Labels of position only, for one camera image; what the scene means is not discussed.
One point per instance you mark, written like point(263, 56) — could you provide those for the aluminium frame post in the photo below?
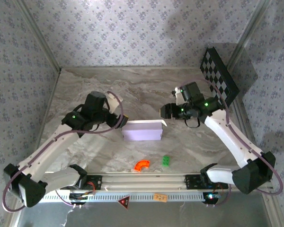
point(38, 35)
point(248, 30)

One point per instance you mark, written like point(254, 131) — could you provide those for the slotted aluminium table side rail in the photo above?
point(245, 123)

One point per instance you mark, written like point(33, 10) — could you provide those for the orange curved toy brick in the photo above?
point(139, 163)

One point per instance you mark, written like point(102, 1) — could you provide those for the grey metal sheet panel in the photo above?
point(156, 215)

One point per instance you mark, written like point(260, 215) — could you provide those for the black checkerboard calibration board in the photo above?
point(215, 73)

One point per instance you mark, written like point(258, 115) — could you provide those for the aluminium mounting rail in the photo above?
point(142, 180)

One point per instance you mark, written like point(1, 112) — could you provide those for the red triangle sign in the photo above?
point(123, 202)

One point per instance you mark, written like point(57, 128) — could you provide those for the orange paper label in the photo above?
point(160, 197)

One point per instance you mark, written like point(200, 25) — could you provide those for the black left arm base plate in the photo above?
point(97, 182)

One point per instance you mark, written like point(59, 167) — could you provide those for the green toy brick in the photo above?
point(165, 161)

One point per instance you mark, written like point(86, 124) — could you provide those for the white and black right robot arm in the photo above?
point(232, 137)

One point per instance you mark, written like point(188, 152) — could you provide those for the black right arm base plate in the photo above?
point(191, 182)

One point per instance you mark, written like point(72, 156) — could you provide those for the aluminium table edge strip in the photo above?
point(132, 67)

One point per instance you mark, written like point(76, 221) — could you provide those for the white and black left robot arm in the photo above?
point(49, 146)

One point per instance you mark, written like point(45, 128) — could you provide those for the white and lilac paper box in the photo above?
point(142, 132)

